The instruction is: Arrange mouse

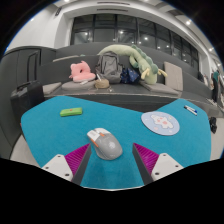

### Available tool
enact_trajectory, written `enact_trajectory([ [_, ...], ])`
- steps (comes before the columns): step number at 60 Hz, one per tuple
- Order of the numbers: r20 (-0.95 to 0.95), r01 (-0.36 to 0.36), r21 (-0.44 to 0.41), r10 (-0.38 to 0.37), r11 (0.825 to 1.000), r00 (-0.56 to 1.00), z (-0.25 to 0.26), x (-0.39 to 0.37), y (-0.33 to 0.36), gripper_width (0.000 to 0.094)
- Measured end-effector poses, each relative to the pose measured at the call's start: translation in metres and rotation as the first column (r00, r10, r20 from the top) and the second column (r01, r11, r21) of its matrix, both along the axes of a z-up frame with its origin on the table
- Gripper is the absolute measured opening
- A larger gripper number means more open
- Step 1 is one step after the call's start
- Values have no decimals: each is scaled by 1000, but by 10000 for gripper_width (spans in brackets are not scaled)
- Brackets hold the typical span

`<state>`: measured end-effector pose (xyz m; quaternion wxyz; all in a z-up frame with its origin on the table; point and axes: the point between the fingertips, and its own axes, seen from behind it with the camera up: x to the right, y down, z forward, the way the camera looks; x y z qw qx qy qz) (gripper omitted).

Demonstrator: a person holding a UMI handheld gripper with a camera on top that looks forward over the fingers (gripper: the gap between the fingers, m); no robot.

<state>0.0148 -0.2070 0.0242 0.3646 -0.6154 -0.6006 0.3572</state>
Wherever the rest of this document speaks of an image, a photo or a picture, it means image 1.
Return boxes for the pink plush pillow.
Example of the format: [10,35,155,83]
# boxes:
[68,60,97,83]

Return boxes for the white marker blue cap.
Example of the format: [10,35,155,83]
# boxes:
[183,104,199,117]

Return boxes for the round grey seat cushion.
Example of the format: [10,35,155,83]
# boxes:
[61,79,98,92]

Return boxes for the grey stepped bench seating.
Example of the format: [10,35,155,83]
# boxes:
[36,41,224,118]

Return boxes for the round light blue mouse pad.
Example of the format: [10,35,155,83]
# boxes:
[140,110,181,137]

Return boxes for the person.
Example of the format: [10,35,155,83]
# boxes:
[210,69,224,103]

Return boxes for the grey backpack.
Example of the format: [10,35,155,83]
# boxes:
[95,50,123,84]

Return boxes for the dark blue patterned bag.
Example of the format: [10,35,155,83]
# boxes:
[119,67,141,85]

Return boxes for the grey computer mouse orange accents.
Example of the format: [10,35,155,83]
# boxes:
[86,127,124,161]

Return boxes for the long green dragon plush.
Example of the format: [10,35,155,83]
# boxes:
[97,44,169,85]

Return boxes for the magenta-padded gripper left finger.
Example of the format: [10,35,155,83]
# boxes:
[41,143,93,186]

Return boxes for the flat grey seat cushion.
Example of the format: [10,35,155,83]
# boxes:
[139,80,179,96]

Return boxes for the dark glass window wall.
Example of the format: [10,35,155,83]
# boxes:
[70,13,200,69]

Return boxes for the black suitcase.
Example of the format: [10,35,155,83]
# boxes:
[9,49,46,124]

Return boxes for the black bag on floor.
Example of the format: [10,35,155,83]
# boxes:
[208,116,218,135]

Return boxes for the round woven straw basket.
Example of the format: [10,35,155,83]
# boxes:
[94,78,111,90]

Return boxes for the ceiling lights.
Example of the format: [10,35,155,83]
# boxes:
[61,0,214,53]

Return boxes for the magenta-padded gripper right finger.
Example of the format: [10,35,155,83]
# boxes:
[131,142,185,186]

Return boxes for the small green case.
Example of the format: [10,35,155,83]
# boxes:
[59,106,84,118]

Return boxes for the upright square grey cushion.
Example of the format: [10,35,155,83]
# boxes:
[163,61,184,92]

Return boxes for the small square grey cushion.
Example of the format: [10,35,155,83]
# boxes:
[42,81,63,96]

